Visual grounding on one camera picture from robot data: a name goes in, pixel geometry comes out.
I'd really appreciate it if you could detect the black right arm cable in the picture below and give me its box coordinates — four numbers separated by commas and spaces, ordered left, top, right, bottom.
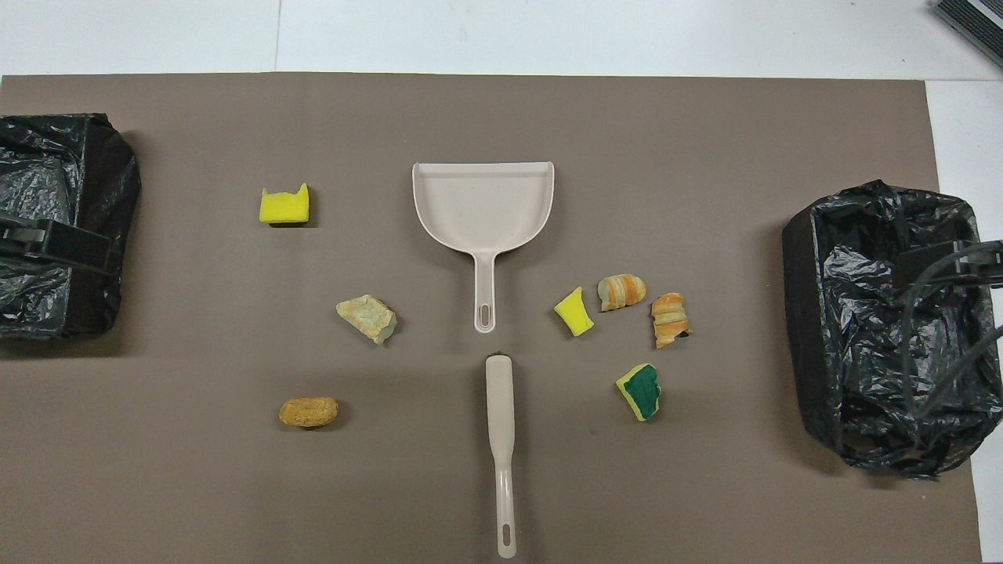
900, 243, 1003, 424

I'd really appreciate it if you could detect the notched yellow sponge piece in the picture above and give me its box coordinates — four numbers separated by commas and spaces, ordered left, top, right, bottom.
259, 183, 311, 226

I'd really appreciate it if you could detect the brown paper table mat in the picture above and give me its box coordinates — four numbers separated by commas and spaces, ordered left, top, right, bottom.
0, 73, 984, 564

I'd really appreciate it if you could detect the black bag lined bin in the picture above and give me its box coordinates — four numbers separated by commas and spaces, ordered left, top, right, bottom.
0, 114, 143, 340
781, 179, 1003, 480

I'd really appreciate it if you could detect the pale bread chunk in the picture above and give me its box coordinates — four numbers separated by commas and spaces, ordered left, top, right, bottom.
336, 294, 398, 345

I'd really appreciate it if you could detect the brown bread roll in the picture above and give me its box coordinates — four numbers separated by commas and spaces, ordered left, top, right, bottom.
279, 396, 341, 429

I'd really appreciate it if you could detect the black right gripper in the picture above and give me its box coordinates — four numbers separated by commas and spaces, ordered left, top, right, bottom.
896, 239, 1003, 287

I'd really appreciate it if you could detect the small yellow sponge wedge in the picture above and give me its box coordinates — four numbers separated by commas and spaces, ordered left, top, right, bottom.
553, 286, 596, 338

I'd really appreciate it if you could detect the beige hand brush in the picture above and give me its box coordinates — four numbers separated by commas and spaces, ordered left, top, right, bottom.
484, 350, 519, 559

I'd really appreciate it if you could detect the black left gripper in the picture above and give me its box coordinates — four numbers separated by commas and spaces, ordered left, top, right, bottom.
0, 210, 118, 275

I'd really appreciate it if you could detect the beige plastic dustpan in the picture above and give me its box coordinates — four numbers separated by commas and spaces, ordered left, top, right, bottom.
412, 161, 556, 334

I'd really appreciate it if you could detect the grey ribbed device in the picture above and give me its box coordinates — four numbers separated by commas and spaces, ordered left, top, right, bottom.
932, 0, 1003, 67

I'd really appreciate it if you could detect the green and yellow sponge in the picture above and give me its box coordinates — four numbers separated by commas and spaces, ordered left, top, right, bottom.
615, 363, 661, 423

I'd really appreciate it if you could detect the orange striped croissant piece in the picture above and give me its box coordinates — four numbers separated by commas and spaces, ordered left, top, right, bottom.
597, 273, 648, 313
651, 292, 693, 349

